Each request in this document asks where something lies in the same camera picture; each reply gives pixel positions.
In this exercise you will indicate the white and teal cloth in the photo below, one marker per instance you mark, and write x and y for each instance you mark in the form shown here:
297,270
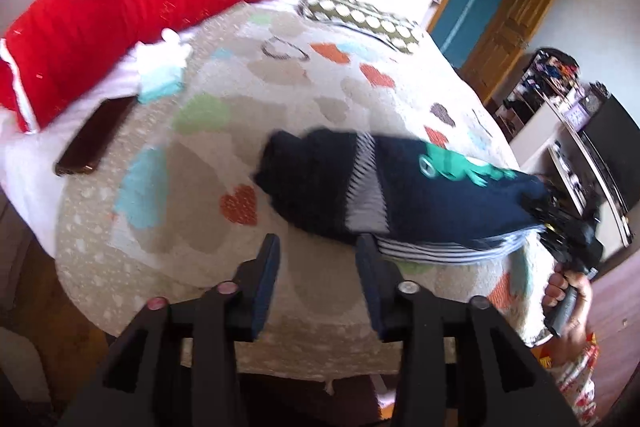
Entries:
162,67

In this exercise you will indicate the person's right hand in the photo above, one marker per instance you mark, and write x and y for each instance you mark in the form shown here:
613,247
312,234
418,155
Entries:
570,312

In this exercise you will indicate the wooden door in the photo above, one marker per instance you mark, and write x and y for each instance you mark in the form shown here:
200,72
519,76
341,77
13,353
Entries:
500,12

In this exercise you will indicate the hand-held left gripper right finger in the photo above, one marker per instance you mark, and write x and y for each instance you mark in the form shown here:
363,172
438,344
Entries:
371,279

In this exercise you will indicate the navy striped pants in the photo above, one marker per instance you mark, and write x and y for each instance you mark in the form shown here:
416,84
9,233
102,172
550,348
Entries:
400,197

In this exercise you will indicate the red blanket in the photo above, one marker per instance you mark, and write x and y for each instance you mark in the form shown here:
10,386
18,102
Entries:
130,22

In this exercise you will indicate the green polka dot pillow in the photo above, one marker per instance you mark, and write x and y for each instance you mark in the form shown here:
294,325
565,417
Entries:
360,17

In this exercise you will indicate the heart print bed blanket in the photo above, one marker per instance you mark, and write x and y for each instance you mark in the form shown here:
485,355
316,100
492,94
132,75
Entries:
280,117

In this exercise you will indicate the dark smartphone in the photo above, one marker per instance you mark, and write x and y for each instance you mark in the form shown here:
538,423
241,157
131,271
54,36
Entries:
95,137

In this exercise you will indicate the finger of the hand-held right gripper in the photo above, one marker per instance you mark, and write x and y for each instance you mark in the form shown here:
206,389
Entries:
542,209

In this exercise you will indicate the cluttered dresser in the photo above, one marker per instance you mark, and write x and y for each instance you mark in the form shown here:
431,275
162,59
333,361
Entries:
570,127

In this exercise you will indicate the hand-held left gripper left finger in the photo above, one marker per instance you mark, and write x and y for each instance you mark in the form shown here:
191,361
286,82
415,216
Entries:
264,279

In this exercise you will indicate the person's patterned sleeve forearm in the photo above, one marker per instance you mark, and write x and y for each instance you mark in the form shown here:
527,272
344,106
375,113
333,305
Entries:
575,382

